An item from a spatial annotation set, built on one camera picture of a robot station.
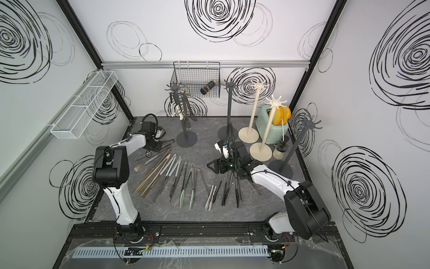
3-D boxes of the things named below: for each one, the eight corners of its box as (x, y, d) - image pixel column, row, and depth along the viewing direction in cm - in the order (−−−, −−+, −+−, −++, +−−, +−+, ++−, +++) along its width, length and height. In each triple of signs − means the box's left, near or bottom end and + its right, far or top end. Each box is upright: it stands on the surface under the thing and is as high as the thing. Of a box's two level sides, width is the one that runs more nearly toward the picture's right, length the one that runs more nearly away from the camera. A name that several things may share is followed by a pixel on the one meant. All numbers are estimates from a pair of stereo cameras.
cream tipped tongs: (204, 209, 82) (204, 207, 80) (211, 186, 89) (211, 184, 88) (210, 210, 81) (209, 209, 80) (216, 187, 89) (216, 185, 87)
